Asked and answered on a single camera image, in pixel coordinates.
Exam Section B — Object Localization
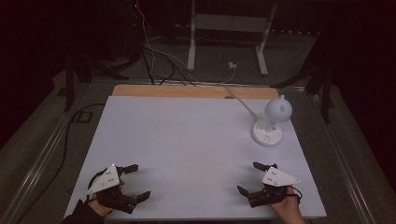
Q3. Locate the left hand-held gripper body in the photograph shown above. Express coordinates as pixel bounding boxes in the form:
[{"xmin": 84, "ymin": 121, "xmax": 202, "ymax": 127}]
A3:
[{"xmin": 86, "ymin": 163, "xmax": 138, "ymax": 215}]

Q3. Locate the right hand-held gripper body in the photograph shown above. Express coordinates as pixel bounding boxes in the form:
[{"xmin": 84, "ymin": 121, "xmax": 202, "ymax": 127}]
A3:
[{"xmin": 247, "ymin": 166, "xmax": 303, "ymax": 209}]

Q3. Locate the white desk lamp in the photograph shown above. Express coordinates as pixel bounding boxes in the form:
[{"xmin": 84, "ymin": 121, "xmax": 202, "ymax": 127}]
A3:
[{"xmin": 250, "ymin": 94, "xmax": 294, "ymax": 147}]

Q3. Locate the person's left hand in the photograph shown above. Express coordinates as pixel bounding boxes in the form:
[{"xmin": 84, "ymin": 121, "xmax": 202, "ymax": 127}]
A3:
[{"xmin": 88, "ymin": 178, "xmax": 126, "ymax": 218}]

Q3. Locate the person's right hand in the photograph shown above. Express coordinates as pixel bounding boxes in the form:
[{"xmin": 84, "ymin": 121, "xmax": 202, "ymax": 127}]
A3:
[{"xmin": 268, "ymin": 186, "xmax": 306, "ymax": 220}]

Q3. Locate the white table mat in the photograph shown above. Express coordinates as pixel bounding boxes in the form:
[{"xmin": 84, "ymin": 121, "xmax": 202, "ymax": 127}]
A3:
[{"xmin": 64, "ymin": 94, "xmax": 328, "ymax": 221}]

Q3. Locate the black tripod stand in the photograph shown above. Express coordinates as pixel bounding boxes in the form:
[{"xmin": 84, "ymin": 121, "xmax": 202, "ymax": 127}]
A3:
[{"xmin": 270, "ymin": 60, "xmax": 336, "ymax": 124}]

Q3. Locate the white metal stand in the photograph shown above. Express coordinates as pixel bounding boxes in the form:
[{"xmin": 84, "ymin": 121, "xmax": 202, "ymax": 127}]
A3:
[{"xmin": 186, "ymin": 0, "xmax": 279, "ymax": 77}]

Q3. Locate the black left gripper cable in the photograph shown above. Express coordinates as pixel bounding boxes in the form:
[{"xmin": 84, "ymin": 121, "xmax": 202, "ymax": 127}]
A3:
[{"xmin": 87, "ymin": 167, "xmax": 108, "ymax": 191}]

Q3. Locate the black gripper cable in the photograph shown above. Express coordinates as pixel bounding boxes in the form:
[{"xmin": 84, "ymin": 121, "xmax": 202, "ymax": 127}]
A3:
[
  {"xmin": 87, "ymin": 167, "xmax": 108, "ymax": 191},
  {"xmin": 285, "ymin": 185, "xmax": 304, "ymax": 205}
]

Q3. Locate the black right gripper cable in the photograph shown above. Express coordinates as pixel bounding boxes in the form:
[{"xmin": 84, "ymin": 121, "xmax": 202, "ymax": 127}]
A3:
[{"xmin": 285, "ymin": 185, "xmax": 304, "ymax": 205}]

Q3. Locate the black floor cable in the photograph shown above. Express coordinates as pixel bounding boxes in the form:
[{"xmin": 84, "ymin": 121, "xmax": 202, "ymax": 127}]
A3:
[{"xmin": 17, "ymin": 103, "xmax": 106, "ymax": 223}]

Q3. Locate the white lamp cable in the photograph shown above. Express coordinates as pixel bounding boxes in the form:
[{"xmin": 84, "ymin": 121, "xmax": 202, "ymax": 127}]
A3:
[{"xmin": 215, "ymin": 66, "xmax": 260, "ymax": 123}]

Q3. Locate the metal floor rail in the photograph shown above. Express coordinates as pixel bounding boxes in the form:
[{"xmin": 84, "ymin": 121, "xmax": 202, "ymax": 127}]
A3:
[
  {"xmin": 0, "ymin": 79, "xmax": 94, "ymax": 224},
  {"xmin": 306, "ymin": 88, "xmax": 378, "ymax": 224}
]

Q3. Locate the black floor bracket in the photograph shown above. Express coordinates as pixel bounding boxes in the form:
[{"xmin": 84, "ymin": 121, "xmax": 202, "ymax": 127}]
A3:
[{"xmin": 71, "ymin": 110, "xmax": 93, "ymax": 124}]

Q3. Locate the black cable bundle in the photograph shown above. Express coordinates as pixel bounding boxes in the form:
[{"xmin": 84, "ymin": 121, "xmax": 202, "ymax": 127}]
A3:
[{"xmin": 140, "ymin": 43, "xmax": 197, "ymax": 87}]

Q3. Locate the thin white floor cable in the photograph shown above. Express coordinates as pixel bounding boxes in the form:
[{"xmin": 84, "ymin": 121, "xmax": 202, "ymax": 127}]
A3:
[{"xmin": 135, "ymin": 0, "xmax": 195, "ymax": 82}]

